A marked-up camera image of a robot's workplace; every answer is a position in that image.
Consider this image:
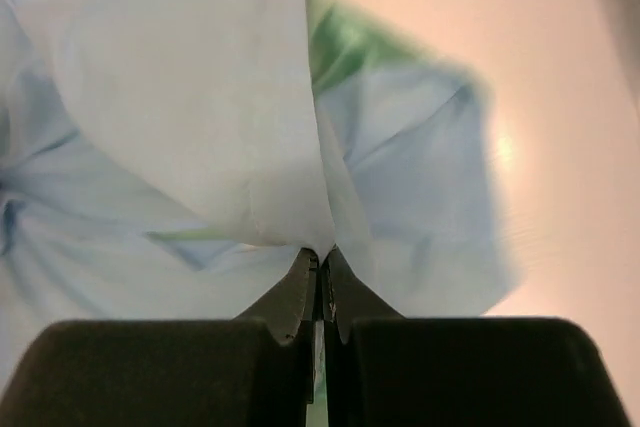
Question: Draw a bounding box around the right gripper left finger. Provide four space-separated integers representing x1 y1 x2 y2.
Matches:
1 250 318 426

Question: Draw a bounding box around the light blue pillowcase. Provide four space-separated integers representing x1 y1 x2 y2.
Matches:
1 0 511 426

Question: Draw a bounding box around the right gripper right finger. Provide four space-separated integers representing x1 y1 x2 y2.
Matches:
321 251 629 426

